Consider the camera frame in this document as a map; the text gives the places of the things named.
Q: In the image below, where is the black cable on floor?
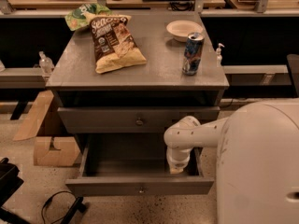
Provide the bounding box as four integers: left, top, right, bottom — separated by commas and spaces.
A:
41, 190, 78, 224

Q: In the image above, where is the black stand leg left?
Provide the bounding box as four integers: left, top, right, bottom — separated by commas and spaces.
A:
61, 197, 87, 224

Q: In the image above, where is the grey top drawer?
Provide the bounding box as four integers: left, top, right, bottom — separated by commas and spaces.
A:
58, 106, 220, 133

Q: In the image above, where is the grey drawer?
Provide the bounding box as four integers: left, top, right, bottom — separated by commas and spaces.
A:
58, 106, 220, 133
66, 133, 214, 196

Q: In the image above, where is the small pump bottle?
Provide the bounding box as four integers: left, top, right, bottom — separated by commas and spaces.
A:
216, 43, 225, 66

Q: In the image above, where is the blue drink can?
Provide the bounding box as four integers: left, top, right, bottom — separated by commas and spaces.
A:
182, 32, 205, 76

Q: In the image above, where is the black equipment left corner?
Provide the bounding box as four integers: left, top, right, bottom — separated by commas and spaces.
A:
0, 158, 30, 224

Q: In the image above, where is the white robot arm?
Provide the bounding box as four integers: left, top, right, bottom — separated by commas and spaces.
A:
164, 98, 299, 224

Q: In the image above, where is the brown yellow chip bag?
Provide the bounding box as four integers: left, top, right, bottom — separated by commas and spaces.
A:
88, 14, 147, 74

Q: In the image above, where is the green snack bag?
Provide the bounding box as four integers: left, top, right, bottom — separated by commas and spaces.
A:
64, 4, 111, 31

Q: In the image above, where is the white bowl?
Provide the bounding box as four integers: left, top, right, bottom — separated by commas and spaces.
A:
166, 21, 203, 42

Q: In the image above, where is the grey drawer cabinet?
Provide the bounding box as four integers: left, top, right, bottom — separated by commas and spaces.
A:
46, 10, 230, 185

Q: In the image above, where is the cardboard box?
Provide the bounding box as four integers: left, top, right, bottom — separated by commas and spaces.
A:
13, 91, 80, 167

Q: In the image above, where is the clear sanitizer bottle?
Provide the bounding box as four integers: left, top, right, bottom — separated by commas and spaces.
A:
39, 51, 54, 76

